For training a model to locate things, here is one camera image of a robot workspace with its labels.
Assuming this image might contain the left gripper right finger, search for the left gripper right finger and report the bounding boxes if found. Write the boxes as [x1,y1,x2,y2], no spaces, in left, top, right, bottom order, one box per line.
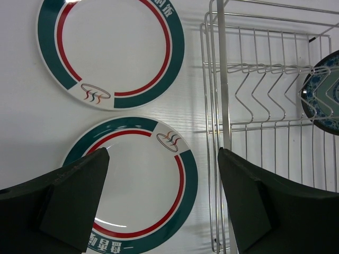
[218,148,338,253]

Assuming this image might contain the green red rimmed plate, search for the green red rimmed plate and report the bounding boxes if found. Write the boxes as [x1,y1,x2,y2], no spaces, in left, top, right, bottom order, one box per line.
[62,116,198,253]
[37,1,185,111]

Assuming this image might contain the metal wire dish rack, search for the metal wire dish rack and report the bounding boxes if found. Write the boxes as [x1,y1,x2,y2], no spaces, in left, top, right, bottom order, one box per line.
[200,1,338,253]

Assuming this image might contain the small blue patterned plate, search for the small blue patterned plate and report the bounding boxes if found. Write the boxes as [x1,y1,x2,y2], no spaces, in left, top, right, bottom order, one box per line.
[300,51,338,135]

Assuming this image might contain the far green red rimmed plate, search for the far green red rimmed plate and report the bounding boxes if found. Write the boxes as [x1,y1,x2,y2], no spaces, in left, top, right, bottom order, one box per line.
[37,1,185,111]

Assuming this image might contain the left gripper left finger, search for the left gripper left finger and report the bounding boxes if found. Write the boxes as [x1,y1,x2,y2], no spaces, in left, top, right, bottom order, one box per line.
[1,148,110,253]

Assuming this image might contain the near green red rimmed plate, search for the near green red rimmed plate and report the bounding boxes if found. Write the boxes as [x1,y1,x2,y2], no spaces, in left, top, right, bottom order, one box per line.
[62,116,198,253]

